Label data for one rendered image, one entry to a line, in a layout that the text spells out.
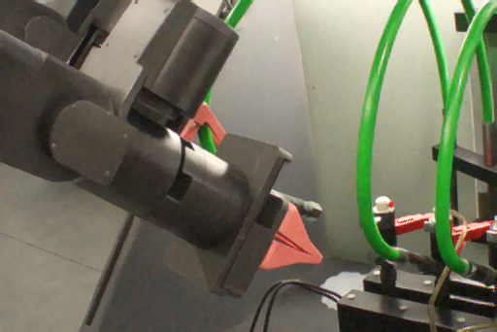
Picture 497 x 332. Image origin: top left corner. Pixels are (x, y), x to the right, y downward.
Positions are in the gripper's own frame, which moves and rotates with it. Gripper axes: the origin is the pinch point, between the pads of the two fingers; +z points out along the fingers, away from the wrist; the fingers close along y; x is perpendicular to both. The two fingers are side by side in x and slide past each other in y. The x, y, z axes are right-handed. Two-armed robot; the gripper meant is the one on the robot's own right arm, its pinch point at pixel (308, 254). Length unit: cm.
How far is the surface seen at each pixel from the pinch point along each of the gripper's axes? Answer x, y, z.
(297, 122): 56, 21, 37
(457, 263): -0.2, 5.5, 18.0
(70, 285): 256, -55, 114
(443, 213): -0.5, 8.5, 12.2
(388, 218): 18.0, 8.7, 26.1
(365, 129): 7.6, 12.5, 6.8
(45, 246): 312, -51, 118
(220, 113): 51, 14, 20
